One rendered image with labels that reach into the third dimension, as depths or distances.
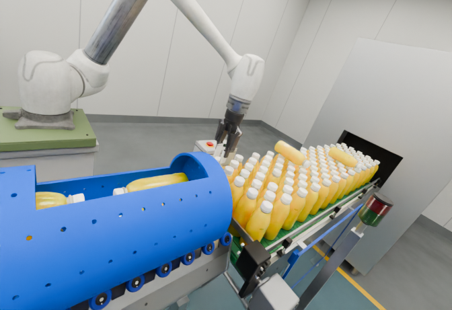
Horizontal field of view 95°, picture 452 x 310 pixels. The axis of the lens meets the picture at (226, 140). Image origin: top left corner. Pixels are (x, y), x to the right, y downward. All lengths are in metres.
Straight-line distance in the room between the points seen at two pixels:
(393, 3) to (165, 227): 5.02
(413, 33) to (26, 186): 4.92
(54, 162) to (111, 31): 0.58
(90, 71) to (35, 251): 0.84
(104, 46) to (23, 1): 2.15
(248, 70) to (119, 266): 0.64
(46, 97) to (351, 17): 5.01
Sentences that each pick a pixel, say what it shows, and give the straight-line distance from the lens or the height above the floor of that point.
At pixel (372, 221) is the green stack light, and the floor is 1.18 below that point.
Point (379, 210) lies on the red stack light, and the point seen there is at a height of 1.22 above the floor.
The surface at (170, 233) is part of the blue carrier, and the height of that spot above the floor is 1.14.
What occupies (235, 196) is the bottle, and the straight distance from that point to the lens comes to 0.83.
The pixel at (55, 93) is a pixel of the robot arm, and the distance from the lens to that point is 1.04.
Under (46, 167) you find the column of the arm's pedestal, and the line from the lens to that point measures 1.11.
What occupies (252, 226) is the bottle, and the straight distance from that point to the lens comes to 0.79.
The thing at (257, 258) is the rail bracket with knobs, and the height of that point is 1.00.
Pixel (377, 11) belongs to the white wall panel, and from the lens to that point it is 5.16.
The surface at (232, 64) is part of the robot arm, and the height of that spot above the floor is 1.49.
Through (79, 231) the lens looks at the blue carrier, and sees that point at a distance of 0.45.
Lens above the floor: 1.53
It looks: 22 degrees down
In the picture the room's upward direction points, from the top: 19 degrees clockwise
